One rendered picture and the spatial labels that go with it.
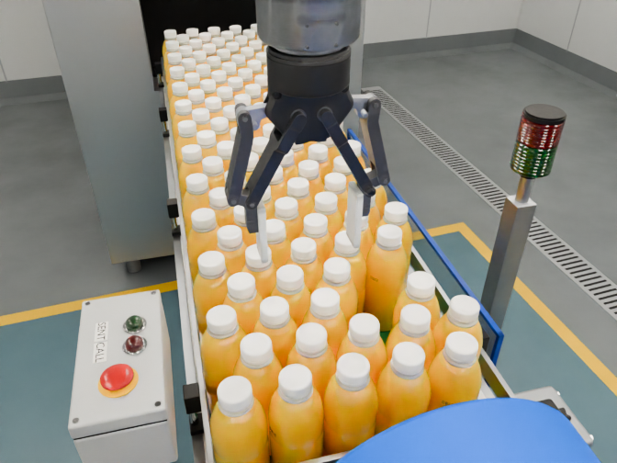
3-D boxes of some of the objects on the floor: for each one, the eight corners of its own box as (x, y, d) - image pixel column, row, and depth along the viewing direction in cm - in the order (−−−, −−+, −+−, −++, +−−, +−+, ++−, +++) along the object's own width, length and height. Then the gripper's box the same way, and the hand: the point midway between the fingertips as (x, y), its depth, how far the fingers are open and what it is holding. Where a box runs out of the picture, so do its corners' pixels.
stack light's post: (431, 536, 155) (517, 208, 91) (425, 522, 158) (504, 195, 94) (443, 532, 156) (538, 204, 92) (438, 518, 159) (525, 192, 95)
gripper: (182, 66, 43) (211, 286, 56) (444, 44, 47) (415, 252, 60) (175, 39, 49) (204, 243, 62) (409, 22, 53) (389, 215, 66)
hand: (308, 231), depth 60 cm, fingers open, 10 cm apart
